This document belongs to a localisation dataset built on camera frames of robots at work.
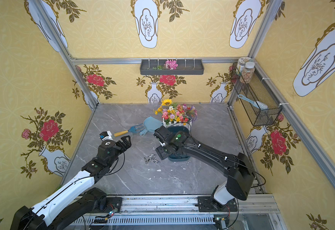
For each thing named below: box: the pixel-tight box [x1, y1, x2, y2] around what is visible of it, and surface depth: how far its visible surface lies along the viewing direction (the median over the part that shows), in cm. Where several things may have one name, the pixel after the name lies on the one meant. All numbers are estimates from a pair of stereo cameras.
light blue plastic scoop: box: [139, 115, 164, 137], surface depth 107 cm
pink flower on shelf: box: [163, 59, 179, 70], surface depth 90 cm
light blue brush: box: [237, 93, 269, 111], surface depth 73 cm
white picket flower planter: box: [153, 99, 198, 130], surface depth 95 cm
